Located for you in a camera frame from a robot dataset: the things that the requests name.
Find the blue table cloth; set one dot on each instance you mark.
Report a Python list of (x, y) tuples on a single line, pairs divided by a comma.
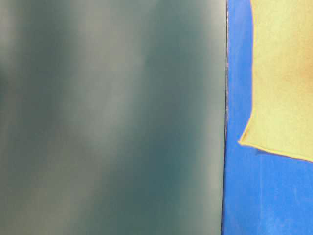
[(264, 194)]

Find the orange towel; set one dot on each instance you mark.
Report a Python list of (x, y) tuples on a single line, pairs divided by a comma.
[(281, 120)]

